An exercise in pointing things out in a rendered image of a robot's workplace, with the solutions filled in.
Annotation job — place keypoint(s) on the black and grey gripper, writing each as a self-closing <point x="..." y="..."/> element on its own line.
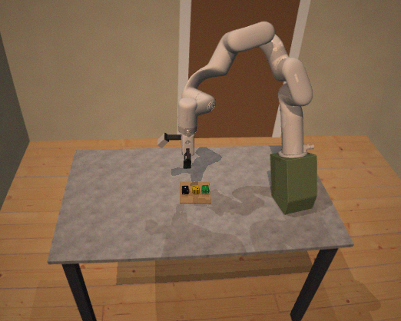
<point x="187" y="146"/>

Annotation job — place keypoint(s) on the green die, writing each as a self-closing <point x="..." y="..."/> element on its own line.
<point x="205" y="189"/>

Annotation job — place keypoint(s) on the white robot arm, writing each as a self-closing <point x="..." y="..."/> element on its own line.
<point x="298" y="92"/>

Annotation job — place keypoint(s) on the orange flat mat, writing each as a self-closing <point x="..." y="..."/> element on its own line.
<point x="194" y="198"/>

